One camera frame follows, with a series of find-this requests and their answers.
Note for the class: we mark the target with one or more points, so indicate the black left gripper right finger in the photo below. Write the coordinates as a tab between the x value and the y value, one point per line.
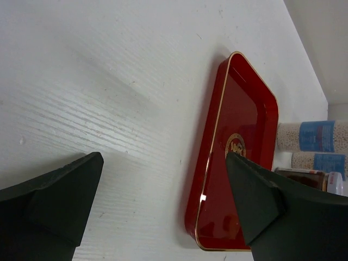
282	219

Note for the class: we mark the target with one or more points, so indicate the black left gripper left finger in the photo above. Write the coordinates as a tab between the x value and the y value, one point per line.
44	218

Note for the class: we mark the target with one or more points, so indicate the brown spice jar white lid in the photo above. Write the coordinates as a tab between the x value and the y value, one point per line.
331	182

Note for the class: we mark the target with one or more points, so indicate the white pepper bottle blue label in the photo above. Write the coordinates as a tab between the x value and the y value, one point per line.
327	162

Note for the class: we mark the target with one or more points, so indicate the white pepper bottle steel cap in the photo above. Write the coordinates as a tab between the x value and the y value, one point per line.
313	136

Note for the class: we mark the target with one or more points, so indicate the red tray with gold rim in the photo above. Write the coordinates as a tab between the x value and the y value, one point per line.
242	118

